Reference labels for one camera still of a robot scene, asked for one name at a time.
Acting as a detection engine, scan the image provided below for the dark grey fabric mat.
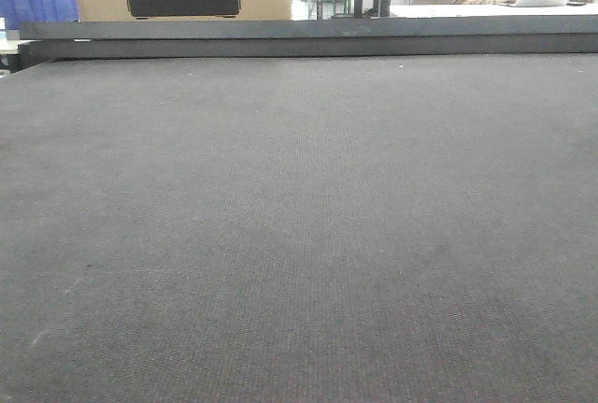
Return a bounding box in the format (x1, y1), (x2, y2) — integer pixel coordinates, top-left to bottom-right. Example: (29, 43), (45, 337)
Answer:
(1, 54), (597, 402)

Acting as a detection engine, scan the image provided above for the white background table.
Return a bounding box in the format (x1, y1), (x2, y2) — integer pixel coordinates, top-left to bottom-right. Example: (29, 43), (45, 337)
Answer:
(390, 3), (597, 19)

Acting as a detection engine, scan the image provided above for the black foam board lower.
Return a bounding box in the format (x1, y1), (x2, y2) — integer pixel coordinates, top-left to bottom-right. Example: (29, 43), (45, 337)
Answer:
(19, 34), (597, 68)

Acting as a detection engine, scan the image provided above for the black foam board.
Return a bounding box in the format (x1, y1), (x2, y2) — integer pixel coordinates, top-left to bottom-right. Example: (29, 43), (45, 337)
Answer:
(19, 15), (597, 40)
(19, 34), (597, 68)

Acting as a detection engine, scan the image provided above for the blue plastic crate background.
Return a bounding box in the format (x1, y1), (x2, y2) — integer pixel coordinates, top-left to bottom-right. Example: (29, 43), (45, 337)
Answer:
(1, 0), (79, 30)

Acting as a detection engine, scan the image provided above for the black foam board upper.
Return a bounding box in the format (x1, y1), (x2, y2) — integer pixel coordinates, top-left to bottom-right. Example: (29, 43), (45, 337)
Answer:
(19, 15), (597, 40)

